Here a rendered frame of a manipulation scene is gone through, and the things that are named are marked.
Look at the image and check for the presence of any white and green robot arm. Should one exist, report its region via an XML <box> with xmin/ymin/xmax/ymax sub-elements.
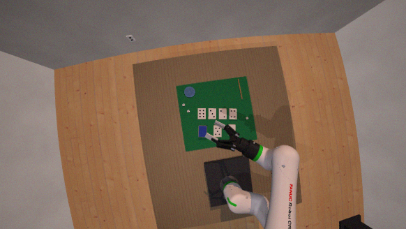
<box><xmin>220</xmin><ymin>140</ymin><xmax>300</xmax><ymax>229</ymax></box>

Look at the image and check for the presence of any green felt mat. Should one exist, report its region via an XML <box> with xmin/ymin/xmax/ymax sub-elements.
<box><xmin>176</xmin><ymin>76</ymin><xmax>257</xmax><ymax>152</ymax></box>

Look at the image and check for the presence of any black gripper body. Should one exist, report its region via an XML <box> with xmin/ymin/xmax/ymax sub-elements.
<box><xmin>230</xmin><ymin>135</ymin><xmax>248</xmax><ymax>152</ymax></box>

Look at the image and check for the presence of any blue round disc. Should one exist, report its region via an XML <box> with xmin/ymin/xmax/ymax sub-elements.
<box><xmin>184</xmin><ymin>87</ymin><xmax>195</xmax><ymax>98</ymax></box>

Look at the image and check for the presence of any blue rectangular card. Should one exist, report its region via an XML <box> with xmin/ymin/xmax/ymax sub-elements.
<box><xmin>198</xmin><ymin>126</ymin><xmax>207</xmax><ymax>137</ymax></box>

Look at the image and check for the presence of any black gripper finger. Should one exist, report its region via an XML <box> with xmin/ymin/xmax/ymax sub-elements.
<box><xmin>205</xmin><ymin>133</ymin><xmax>237</xmax><ymax>152</ymax></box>
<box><xmin>214</xmin><ymin>121</ymin><xmax>240</xmax><ymax>139</ymax></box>

